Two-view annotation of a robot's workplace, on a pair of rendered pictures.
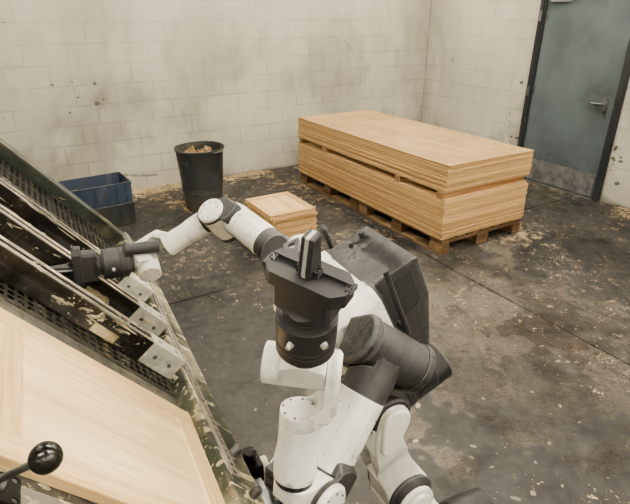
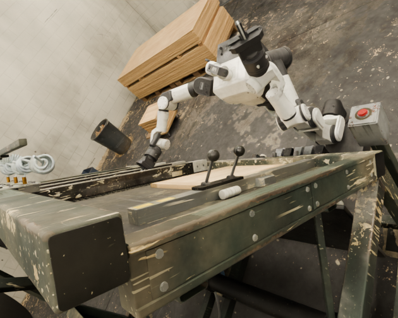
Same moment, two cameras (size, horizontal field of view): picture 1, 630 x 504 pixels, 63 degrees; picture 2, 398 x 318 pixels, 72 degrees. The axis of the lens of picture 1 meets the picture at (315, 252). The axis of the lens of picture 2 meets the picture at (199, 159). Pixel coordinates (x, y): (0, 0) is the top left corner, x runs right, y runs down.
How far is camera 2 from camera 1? 0.50 m
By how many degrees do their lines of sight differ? 8
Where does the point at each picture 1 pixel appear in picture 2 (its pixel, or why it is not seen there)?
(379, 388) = (282, 69)
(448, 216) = (211, 48)
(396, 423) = not seen: hidden behind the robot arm
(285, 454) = (282, 107)
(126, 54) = (32, 128)
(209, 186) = (119, 137)
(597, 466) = (350, 60)
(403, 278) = not seen: hidden behind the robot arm
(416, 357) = (282, 51)
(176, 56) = (49, 108)
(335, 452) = (291, 98)
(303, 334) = (259, 57)
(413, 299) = not seen: hidden behind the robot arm
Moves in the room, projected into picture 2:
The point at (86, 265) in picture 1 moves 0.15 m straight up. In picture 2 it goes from (147, 162) to (127, 149)
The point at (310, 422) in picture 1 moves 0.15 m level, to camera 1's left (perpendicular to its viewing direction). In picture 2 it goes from (280, 89) to (256, 118)
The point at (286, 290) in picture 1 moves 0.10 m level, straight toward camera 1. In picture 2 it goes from (244, 48) to (263, 47)
